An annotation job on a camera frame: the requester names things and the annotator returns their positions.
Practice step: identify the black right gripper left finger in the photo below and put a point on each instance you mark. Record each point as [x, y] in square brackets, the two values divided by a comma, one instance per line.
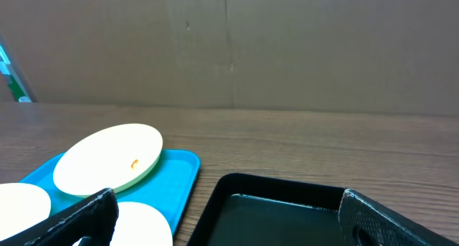
[91, 221]

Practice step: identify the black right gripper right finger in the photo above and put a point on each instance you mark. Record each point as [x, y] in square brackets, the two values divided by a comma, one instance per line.
[367, 222]

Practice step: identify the white plate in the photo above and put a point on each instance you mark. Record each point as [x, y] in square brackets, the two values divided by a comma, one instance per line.
[139, 224]
[22, 206]

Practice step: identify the black water tray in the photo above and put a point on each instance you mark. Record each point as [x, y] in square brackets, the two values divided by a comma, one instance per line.
[255, 210]

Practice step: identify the light green plate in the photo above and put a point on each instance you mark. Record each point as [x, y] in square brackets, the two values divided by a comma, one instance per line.
[116, 157]

